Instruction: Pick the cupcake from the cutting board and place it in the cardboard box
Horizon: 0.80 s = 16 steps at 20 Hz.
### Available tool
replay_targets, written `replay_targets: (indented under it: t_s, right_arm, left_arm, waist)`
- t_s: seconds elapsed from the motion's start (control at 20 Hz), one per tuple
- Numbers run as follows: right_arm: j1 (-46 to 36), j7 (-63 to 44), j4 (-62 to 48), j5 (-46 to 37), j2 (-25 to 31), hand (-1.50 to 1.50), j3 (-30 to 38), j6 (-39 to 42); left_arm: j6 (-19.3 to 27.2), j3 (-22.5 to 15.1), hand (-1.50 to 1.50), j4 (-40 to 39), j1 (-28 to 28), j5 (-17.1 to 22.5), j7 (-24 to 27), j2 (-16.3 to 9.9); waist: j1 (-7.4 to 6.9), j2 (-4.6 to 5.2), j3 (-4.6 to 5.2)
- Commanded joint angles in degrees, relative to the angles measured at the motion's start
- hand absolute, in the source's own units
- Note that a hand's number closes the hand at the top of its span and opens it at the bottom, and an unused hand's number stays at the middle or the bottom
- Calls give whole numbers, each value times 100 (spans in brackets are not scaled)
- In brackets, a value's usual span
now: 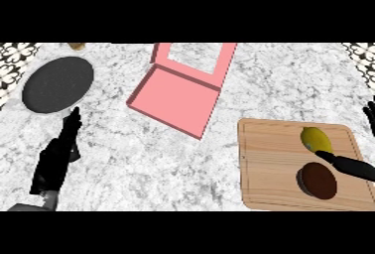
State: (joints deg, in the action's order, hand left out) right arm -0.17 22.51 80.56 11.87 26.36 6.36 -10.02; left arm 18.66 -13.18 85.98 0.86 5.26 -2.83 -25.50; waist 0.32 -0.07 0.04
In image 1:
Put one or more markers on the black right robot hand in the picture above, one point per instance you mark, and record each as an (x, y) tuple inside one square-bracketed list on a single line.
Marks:
[(353, 166)]

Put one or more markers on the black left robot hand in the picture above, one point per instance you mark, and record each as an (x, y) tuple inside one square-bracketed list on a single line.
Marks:
[(55, 162)]

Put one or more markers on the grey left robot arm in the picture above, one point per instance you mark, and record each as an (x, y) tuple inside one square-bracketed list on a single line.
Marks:
[(49, 200)]

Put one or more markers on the brown cupcake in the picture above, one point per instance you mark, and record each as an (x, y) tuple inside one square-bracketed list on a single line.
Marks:
[(317, 181)]

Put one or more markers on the wooden cutting board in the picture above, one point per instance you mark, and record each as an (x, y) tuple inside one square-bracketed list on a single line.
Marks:
[(270, 165)]

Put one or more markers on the pink cardboard box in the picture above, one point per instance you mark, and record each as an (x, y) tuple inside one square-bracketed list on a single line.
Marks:
[(176, 99)]

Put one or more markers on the yellow lemon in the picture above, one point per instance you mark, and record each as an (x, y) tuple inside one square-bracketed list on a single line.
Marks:
[(316, 139)]

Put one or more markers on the dark grey round plate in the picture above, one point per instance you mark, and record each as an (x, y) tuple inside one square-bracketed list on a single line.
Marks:
[(58, 84)]

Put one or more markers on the small tan object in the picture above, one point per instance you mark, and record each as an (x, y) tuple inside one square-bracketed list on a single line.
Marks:
[(77, 46)]

